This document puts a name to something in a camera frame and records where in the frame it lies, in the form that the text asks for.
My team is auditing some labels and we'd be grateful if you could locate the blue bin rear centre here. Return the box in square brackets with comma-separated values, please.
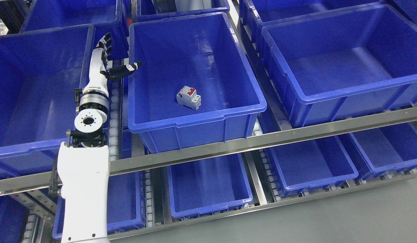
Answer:
[132, 0, 230, 22]

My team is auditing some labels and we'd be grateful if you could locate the white red circuit breaker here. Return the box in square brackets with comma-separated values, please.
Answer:
[176, 86, 202, 110]

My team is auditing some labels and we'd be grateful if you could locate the blue bin rear right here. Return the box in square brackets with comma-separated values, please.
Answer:
[239, 0, 386, 43]

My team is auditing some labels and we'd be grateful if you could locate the blue bin rear left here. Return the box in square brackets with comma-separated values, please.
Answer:
[20, 0, 129, 60]

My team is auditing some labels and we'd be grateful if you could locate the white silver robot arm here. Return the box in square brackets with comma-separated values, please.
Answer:
[48, 104, 110, 243]

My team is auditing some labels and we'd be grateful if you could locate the steel shelf rack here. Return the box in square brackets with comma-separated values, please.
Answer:
[0, 0, 417, 243]

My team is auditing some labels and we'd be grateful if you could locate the blue bin far lower right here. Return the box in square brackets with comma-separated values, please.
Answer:
[338, 123, 417, 180]

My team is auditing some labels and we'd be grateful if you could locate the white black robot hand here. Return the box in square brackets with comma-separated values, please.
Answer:
[83, 32, 143, 97]

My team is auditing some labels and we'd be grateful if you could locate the blue bin lower centre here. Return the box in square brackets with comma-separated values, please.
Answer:
[167, 154, 253, 219]

